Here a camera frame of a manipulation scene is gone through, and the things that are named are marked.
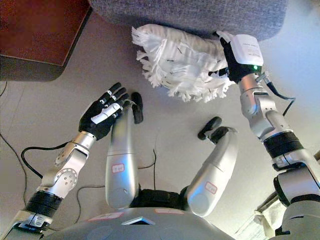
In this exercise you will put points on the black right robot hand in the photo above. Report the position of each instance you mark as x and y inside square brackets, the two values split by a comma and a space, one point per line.
[246, 52]

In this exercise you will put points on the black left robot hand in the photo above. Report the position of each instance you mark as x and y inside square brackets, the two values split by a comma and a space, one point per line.
[97, 117]

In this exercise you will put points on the white fringed pillow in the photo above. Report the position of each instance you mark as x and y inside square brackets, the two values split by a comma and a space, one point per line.
[180, 62]

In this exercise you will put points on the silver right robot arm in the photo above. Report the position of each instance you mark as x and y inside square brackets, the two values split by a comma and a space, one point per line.
[265, 117]

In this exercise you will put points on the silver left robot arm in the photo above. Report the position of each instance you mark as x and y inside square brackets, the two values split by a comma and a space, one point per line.
[65, 175]

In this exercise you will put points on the grey fabric sofa chair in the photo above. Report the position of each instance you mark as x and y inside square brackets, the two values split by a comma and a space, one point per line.
[187, 12]

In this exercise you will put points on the black left robot foot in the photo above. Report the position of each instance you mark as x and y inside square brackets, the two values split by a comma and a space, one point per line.
[137, 110]

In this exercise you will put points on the black robot foot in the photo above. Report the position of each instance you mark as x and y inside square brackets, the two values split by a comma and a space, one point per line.
[137, 110]
[210, 126]

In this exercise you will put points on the silver left robot leg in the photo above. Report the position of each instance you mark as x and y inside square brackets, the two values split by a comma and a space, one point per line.
[122, 155]

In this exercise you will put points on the silver robot leg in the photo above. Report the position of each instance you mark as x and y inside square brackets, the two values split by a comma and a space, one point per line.
[217, 170]
[122, 155]

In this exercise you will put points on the black right robot foot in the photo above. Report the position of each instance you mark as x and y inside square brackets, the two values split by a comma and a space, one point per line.
[210, 126]

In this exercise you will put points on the red-brown wooden cabinet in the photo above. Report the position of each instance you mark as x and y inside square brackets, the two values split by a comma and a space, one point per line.
[37, 32]

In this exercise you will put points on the grey robot torso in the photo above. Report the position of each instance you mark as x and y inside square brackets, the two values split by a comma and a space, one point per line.
[140, 227]

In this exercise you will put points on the silver right robot leg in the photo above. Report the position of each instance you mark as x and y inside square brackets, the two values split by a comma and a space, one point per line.
[217, 170]

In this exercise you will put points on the beige bedding bundle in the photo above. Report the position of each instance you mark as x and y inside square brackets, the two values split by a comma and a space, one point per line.
[268, 220]

